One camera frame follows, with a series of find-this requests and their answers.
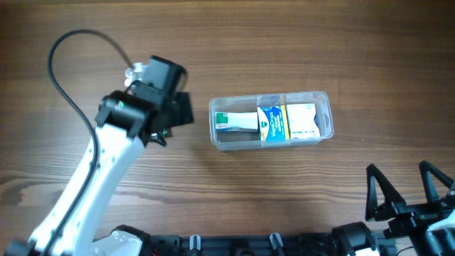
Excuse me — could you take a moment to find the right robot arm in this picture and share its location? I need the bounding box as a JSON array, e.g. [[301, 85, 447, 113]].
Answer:
[[365, 160, 454, 255]]

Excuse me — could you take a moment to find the blue VapoDrops box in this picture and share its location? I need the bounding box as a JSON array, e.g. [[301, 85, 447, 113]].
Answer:
[[257, 105, 290, 142]]

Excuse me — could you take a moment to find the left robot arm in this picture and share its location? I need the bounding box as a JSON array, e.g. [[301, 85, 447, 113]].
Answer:
[[5, 56, 193, 255]]

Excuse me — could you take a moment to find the white Calamol lotion bottle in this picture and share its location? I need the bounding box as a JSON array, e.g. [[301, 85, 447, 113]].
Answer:
[[124, 68, 137, 87]]

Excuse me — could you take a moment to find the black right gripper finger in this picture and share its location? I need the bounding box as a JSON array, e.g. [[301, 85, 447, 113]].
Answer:
[[365, 164, 406, 221], [419, 160, 454, 205]]

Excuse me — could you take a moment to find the white medicine box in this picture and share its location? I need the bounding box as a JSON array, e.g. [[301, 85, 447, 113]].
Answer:
[[286, 103, 320, 139]]

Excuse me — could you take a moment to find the white green Panadol box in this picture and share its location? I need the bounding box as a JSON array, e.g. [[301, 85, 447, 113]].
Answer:
[[215, 112, 258, 132]]

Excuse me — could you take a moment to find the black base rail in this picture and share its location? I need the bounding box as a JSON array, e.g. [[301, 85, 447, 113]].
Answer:
[[92, 225, 397, 256]]

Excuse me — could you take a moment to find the green Zam-Buk tin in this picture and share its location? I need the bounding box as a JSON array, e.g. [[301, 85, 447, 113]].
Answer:
[[160, 128, 172, 138]]

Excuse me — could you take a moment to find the clear plastic container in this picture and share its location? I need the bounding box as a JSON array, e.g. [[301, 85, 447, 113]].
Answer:
[[209, 91, 334, 151]]

